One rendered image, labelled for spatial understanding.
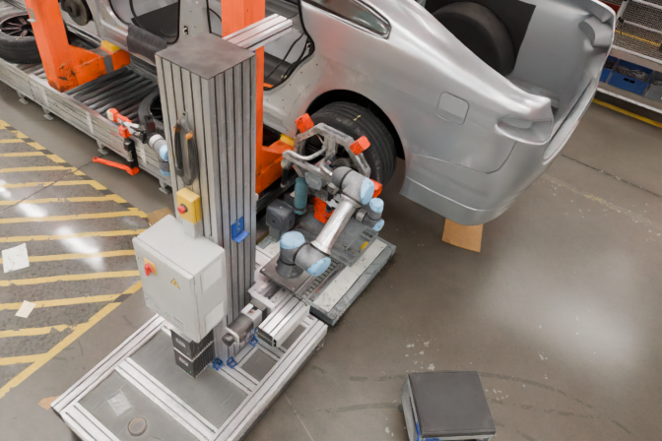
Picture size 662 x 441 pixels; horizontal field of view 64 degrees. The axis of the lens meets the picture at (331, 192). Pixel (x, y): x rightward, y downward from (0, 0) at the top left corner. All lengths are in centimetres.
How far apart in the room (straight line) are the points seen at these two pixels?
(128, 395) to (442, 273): 224
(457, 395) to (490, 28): 271
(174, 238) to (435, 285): 215
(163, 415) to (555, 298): 274
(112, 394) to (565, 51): 382
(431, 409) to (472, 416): 21
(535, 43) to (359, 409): 300
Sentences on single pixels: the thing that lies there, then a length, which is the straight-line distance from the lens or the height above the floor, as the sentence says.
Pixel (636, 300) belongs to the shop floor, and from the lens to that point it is 456.
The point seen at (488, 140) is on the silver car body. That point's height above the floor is 138.
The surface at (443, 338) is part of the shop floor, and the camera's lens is 368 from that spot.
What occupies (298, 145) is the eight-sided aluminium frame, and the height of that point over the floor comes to 92.
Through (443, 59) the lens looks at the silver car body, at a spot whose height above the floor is 169.
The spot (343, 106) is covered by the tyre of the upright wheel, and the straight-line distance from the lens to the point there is 331.
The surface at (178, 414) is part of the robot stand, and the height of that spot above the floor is 21.
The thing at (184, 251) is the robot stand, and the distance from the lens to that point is 231.
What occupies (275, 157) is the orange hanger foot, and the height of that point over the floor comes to 70.
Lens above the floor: 295
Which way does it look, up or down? 42 degrees down
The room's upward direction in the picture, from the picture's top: 8 degrees clockwise
